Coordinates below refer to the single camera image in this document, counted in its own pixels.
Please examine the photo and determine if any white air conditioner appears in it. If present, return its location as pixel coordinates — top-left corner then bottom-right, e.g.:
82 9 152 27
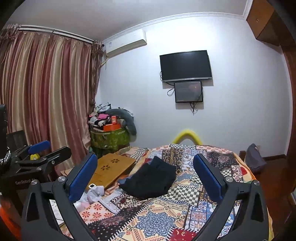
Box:
103 29 147 59

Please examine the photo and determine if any wooden lap tray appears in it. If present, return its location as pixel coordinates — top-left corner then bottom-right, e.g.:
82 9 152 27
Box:
88 153 135 189

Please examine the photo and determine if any dark teal folded garment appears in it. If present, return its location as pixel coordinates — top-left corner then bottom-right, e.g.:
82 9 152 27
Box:
119 156 177 200

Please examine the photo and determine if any white crumpled cloth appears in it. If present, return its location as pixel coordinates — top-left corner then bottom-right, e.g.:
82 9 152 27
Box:
74 183 104 212

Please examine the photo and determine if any grey bag on floor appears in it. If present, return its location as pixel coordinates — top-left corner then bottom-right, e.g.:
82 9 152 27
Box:
245 143 267 174

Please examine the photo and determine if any small wall monitor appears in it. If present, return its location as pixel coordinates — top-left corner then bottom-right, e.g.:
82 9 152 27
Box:
174 81 203 103

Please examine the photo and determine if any wooden upper cabinet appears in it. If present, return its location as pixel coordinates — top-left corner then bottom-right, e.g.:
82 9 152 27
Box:
247 0 286 46

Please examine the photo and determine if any colourful patchwork bed quilt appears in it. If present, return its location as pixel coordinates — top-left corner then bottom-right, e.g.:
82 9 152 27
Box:
75 144 255 240

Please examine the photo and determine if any yellow fuzzy headboard arch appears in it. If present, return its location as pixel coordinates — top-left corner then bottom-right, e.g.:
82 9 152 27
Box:
172 129 203 145

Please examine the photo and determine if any orange box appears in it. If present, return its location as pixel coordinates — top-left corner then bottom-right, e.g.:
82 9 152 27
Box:
103 115 121 132

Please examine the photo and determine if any striped pink curtain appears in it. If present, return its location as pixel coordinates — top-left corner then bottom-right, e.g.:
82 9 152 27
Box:
1 25 103 173

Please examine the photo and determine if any blue folded garment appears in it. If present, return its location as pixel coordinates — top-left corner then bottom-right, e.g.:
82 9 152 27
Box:
117 176 132 185

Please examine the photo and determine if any grey plush toy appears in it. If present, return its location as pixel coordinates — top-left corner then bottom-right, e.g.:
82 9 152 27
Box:
105 108 137 136

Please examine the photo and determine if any large wall television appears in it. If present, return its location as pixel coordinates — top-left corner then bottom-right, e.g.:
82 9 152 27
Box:
159 50 212 82

